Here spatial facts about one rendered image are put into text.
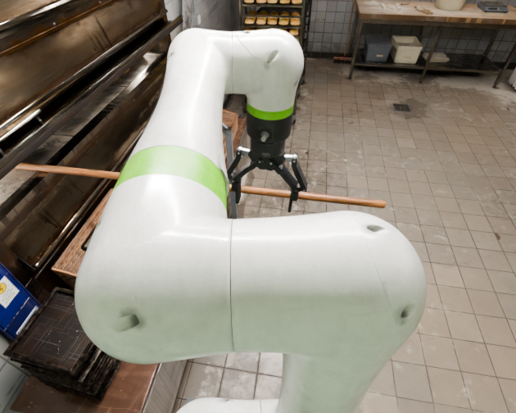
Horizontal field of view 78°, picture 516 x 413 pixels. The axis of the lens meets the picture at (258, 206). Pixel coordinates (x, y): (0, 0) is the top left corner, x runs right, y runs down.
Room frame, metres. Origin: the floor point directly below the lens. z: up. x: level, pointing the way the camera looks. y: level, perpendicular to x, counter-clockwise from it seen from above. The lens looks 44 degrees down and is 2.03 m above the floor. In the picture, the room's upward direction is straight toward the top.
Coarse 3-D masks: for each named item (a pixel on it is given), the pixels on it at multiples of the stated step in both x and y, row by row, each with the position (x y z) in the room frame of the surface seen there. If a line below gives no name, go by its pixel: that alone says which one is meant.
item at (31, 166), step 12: (24, 168) 1.09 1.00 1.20; (36, 168) 1.08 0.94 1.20; (48, 168) 1.07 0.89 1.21; (60, 168) 1.07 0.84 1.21; (72, 168) 1.07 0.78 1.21; (252, 192) 0.94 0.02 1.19; (264, 192) 0.93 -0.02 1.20; (276, 192) 0.93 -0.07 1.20; (288, 192) 0.93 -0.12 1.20; (300, 192) 0.93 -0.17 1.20; (348, 204) 0.88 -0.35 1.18; (360, 204) 0.87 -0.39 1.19; (372, 204) 0.87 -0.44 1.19; (384, 204) 0.87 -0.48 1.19
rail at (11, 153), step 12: (168, 24) 2.28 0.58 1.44; (156, 36) 2.06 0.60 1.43; (108, 72) 1.49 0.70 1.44; (96, 84) 1.37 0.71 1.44; (84, 96) 1.27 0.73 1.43; (72, 108) 1.18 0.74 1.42; (48, 120) 1.05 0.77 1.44; (36, 132) 0.97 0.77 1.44; (24, 144) 0.91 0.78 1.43; (12, 156) 0.85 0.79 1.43; (0, 168) 0.79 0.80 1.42
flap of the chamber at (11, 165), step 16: (128, 48) 1.97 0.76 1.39; (144, 48) 1.88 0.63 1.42; (112, 64) 1.71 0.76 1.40; (128, 64) 1.66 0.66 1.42; (80, 80) 1.54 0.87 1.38; (96, 80) 1.48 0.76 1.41; (112, 80) 1.49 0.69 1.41; (64, 96) 1.36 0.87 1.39; (96, 96) 1.33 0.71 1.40; (48, 112) 1.19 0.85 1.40; (32, 128) 1.06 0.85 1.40; (0, 144) 0.97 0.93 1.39; (32, 144) 0.93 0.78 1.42; (16, 160) 0.85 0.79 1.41; (0, 176) 0.77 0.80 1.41
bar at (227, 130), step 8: (224, 128) 1.82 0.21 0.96; (232, 136) 1.84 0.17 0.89; (232, 144) 1.82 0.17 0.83; (232, 152) 1.81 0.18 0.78; (232, 160) 1.81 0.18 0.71; (232, 192) 1.81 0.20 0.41; (232, 200) 1.81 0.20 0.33; (232, 208) 1.81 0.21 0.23; (232, 216) 1.81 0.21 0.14; (88, 240) 0.71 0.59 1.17
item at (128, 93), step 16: (160, 64) 2.33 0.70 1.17; (144, 80) 2.06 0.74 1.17; (128, 96) 1.83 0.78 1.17; (112, 112) 1.63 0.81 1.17; (96, 128) 1.46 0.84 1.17; (80, 144) 1.31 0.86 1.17; (48, 160) 1.17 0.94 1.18; (64, 160) 1.18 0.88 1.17; (32, 176) 1.05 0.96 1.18; (48, 176) 1.07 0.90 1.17; (16, 192) 0.95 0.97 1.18; (32, 192) 0.96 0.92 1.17; (0, 208) 0.86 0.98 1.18; (16, 208) 0.87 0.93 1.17; (0, 224) 0.79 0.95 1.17
